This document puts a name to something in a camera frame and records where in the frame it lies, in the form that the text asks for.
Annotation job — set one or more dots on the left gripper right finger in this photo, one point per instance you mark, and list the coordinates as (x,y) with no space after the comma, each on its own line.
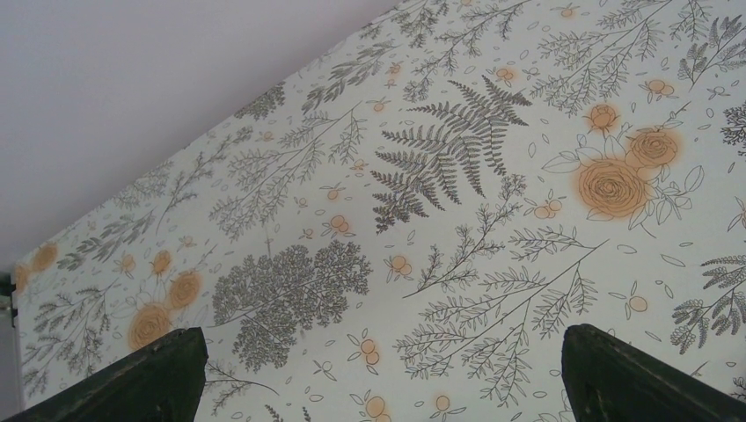
(607,379)

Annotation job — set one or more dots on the aluminium corner post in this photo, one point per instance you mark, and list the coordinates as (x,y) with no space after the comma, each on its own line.
(11,394)

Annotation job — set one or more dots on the floral tablecloth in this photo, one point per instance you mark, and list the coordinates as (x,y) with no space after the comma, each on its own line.
(404,229)

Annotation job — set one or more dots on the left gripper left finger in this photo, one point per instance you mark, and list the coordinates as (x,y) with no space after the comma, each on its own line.
(162,381)

